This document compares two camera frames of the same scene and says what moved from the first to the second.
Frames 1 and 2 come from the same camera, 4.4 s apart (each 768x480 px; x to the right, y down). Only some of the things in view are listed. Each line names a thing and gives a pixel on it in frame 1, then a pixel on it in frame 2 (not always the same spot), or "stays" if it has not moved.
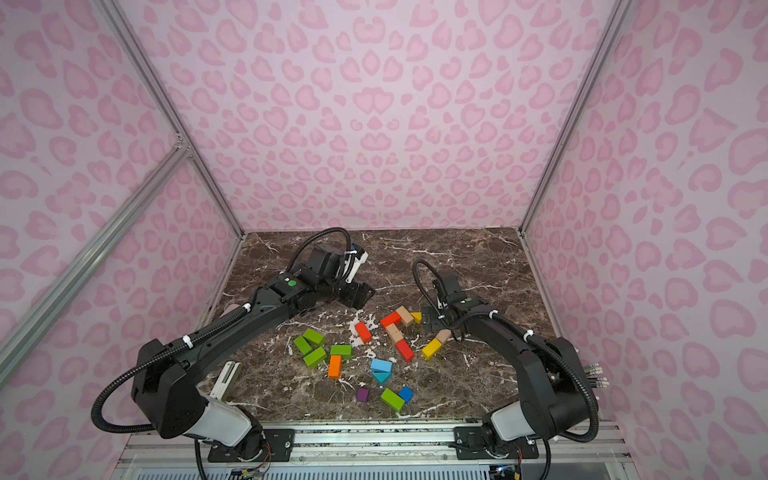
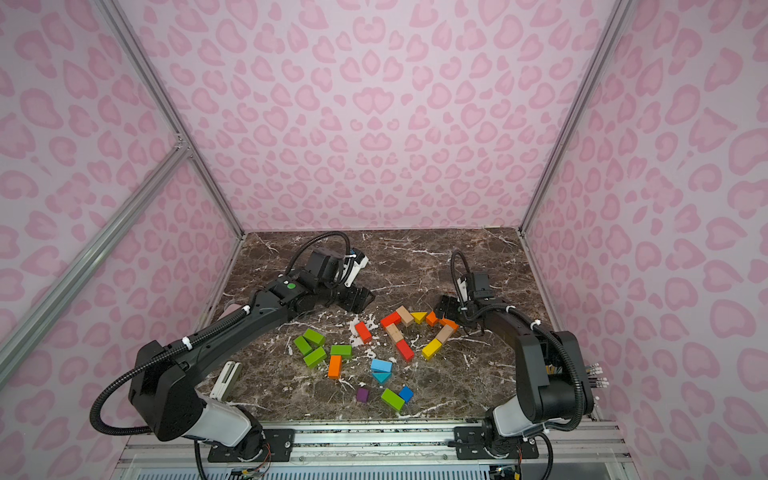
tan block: x=405 y=315 stays
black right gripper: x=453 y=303 to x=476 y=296
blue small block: x=406 y=393 stays
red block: x=405 y=350 stays
